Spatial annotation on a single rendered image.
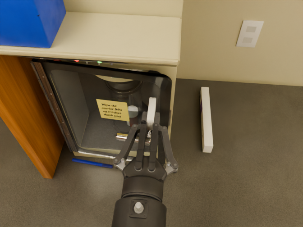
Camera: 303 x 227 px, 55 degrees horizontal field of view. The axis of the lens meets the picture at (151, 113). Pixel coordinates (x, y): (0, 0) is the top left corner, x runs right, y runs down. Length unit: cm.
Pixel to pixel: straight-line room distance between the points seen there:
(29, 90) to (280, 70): 94
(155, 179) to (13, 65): 42
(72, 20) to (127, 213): 35
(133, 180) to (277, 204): 59
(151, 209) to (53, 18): 35
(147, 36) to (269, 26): 70
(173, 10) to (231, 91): 72
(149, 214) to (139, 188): 5
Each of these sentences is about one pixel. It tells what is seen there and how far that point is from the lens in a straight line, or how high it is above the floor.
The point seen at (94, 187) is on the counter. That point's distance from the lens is 97.
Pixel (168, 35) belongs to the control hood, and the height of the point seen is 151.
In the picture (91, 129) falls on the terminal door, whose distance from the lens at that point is 83.
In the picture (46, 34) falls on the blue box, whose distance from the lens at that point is 49.
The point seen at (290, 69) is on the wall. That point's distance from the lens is 130.
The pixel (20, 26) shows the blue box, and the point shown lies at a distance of 50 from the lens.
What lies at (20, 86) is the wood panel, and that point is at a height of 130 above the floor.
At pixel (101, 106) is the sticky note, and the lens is 73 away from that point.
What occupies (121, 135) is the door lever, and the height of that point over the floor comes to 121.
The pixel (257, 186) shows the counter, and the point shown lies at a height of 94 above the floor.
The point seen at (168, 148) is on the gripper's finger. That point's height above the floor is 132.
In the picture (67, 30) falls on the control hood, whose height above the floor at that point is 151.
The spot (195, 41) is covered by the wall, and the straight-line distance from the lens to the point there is 114.
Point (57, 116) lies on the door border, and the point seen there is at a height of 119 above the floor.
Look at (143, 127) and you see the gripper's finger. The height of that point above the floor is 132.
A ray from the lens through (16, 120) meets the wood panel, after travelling 76.
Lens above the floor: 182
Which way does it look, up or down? 53 degrees down
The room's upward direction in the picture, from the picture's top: straight up
